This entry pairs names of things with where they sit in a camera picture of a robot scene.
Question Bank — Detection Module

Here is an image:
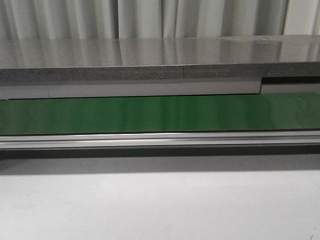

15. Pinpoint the green conveyor belt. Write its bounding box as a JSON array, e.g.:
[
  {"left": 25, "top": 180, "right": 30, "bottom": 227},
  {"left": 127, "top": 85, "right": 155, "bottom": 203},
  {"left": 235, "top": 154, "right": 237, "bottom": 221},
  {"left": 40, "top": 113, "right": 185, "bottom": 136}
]
[{"left": 0, "top": 93, "right": 320, "bottom": 135}]

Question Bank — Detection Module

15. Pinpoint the grey rear workbench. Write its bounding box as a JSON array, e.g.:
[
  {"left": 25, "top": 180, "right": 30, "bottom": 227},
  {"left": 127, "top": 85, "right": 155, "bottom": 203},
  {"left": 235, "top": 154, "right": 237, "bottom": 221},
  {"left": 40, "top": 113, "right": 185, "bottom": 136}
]
[{"left": 0, "top": 35, "right": 320, "bottom": 100}]

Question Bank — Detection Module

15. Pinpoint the grey curtain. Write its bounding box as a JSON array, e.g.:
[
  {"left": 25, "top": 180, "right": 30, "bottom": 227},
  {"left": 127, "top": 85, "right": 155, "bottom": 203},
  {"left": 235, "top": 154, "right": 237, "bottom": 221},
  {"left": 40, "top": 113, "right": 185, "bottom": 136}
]
[{"left": 0, "top": 0, "right": 320, "bottom": 40}]

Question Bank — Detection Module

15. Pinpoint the aluminium conveyor front rail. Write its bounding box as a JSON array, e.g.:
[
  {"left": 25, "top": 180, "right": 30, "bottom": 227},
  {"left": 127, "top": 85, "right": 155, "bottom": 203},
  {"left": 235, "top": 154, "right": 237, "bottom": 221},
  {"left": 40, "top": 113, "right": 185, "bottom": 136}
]
[{"left": 0, "top": 129, "right": 320, "bottom": 150}]

